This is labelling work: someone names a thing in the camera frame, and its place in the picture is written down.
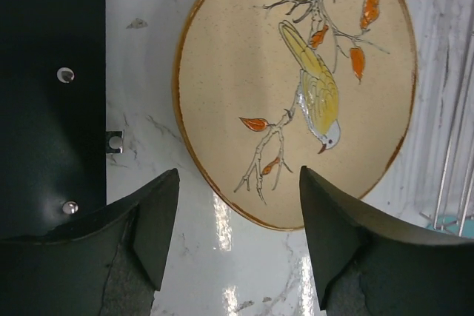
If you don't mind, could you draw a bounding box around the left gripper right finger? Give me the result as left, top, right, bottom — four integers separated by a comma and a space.
299, 167, 473, 315

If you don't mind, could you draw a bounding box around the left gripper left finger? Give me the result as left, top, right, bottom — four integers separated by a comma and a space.
1, 169, 180, 315

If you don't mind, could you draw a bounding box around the beige bird plate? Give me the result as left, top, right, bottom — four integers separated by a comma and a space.
172, 0, 418, 231

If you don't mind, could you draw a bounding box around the teal cutting board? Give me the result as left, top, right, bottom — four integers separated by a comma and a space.
427, 215, 474, 239

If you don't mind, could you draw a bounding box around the black square plate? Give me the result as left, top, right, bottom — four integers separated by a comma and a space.
1, 0, 106, 239

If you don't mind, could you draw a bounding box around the metal wire dish rack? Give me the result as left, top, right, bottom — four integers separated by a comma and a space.
419, 30, 473, 228

